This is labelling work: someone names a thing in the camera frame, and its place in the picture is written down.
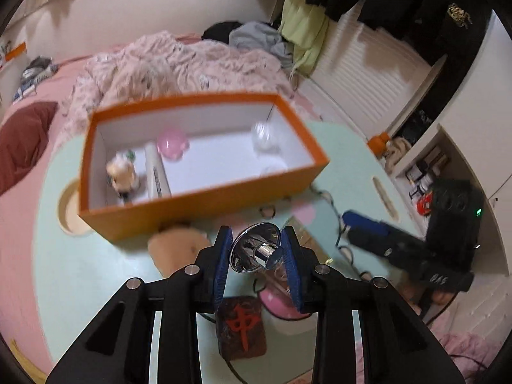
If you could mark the dark red pillow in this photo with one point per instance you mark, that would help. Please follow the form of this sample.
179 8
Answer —
24 140

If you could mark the pink heart-shaped case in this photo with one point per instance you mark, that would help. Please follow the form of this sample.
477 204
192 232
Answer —
172 144

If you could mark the white tube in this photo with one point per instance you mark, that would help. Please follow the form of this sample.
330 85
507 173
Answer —
158 172

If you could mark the small doll figurine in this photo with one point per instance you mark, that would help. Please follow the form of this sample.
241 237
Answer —
122 172

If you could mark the dark red-print mahjong block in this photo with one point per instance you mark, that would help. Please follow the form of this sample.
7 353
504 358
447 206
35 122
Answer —
240 328

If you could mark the bubble wrap ball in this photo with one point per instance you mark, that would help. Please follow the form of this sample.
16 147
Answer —
263 136

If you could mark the small orange box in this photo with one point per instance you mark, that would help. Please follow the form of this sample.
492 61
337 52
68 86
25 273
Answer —
16 50

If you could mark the small red toy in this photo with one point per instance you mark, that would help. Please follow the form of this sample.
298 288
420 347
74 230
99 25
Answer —
424 204

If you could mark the brown plush toy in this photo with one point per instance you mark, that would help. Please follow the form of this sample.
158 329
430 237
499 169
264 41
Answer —
176 244

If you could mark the pink fluffy blanket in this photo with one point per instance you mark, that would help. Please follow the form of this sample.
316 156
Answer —
160 68

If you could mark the orange cardboard box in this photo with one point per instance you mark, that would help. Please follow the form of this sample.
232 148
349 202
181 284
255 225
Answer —
200 204

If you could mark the yellow-green garment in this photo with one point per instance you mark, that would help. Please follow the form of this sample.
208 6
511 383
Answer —
300 24

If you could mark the grey garment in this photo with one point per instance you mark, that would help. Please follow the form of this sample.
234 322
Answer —
256 38

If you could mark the white padded headboard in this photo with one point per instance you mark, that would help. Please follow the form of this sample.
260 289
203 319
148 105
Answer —
140 12

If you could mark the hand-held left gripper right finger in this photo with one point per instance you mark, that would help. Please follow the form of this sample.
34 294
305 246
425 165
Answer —
292 274

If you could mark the black garment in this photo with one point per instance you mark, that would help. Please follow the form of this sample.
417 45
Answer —
218 31

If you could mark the shiny metal cup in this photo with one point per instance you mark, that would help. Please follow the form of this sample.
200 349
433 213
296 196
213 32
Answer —
256 248

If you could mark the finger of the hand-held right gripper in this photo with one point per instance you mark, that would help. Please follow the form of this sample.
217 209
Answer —
360 219
372 242

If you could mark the white wardrobe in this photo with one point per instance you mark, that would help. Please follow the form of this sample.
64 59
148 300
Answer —
360 64

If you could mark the orange container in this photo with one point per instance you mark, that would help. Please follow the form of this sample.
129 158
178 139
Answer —
378 143

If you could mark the grey clothes pile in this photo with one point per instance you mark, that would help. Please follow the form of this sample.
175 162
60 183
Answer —
36 74

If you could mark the person's right hand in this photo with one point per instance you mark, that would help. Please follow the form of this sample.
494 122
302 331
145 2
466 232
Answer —
443 296

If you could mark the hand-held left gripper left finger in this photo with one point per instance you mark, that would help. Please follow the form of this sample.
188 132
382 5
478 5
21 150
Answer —
222 266

